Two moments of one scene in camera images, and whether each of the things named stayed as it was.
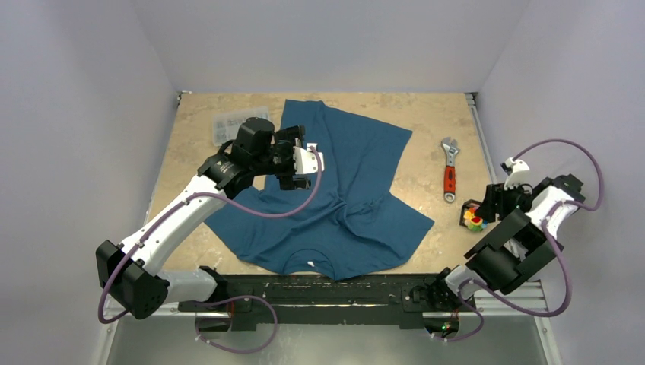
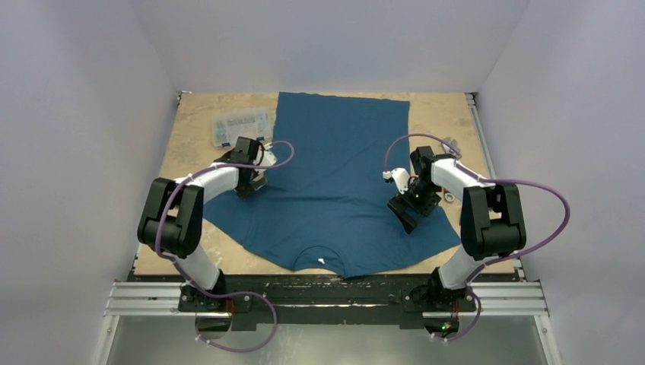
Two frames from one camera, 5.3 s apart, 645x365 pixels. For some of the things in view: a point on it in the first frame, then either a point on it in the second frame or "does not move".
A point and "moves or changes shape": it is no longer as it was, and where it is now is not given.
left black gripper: (287, 139) → (246, 188)
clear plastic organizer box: (226, 126) does not move
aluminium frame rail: (500, 306) does not move
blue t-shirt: (367, 202) moves or changes shape
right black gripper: (490, 202) → (407, 208)
